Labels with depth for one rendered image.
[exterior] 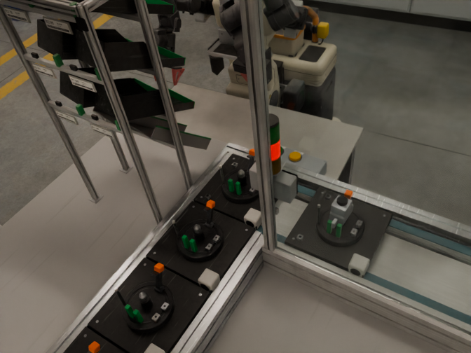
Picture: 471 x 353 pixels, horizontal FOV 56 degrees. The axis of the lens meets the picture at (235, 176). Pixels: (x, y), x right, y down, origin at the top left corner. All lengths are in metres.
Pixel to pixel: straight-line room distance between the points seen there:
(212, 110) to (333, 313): 1.04
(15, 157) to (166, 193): 2.07
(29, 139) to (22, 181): 0.45
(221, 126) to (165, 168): 0.31
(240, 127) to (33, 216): 0.87
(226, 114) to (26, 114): 2.33
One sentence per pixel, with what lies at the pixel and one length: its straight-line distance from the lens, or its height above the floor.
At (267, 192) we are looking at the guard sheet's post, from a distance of 1.11.
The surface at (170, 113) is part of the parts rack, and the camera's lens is 1.34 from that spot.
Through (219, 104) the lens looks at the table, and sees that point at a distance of 2.00.
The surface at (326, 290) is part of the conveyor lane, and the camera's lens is 1.35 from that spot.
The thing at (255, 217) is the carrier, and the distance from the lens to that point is 1.36.
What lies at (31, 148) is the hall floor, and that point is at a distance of 3.59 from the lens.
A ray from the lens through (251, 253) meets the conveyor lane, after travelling 1.32.
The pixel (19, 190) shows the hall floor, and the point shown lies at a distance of 3.30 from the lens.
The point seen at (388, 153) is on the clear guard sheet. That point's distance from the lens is 0.88.
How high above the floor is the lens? 2.05
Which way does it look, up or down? 46 degrees down
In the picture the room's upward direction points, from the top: 9 degrees counter-clockwise
